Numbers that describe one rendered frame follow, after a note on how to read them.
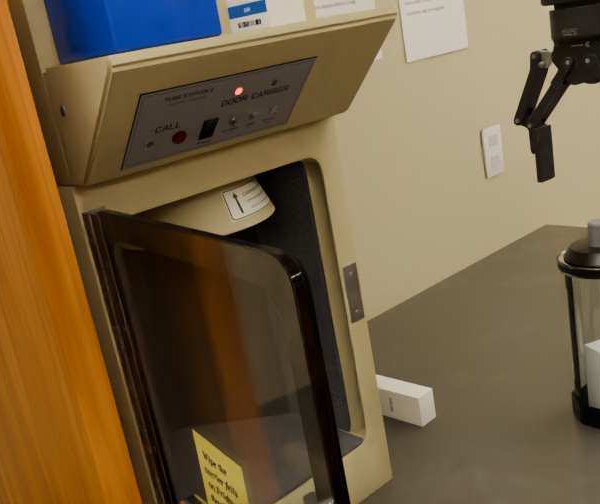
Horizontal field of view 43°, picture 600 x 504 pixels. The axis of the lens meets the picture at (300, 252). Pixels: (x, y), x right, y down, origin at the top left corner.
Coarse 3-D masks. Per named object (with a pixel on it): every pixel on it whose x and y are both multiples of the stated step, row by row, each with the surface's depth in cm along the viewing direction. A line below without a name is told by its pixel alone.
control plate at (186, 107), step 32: (288, 64) 69; (160, 96) 61; (192, 96) 64; (224, 96) 67; (256, 96) 70; (288, 96) 73; (160, 128) 64; (192, 128) 67; (224, 128) 71; (256, 128) 74; (128, 160) 65
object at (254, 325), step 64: (128, 256) 62; (192, 256) 51; (256, 256) 44; (128, 320) 66; (192, 320) 55; (256, 320) 46; (192, 384) 58; (256, 384) 49; (320, 384) 43; (192, 448) 63; (256, 448) 52; (320, 448) 45
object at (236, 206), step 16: (208, 192) 80; (224, 192) 80; (240, 192) 82; (256, 192) 84; (160, 208) 80; (176, 208) 79; (192, 208) 79; (208, 208) 79; (224, 208) 80; (240, 208) 81; (256, 208) 82; (272, 208) 86; (176, 224) 79; (192, 224) 79; (208, 224) 79; (224, 224) 80; (240, 224) 80
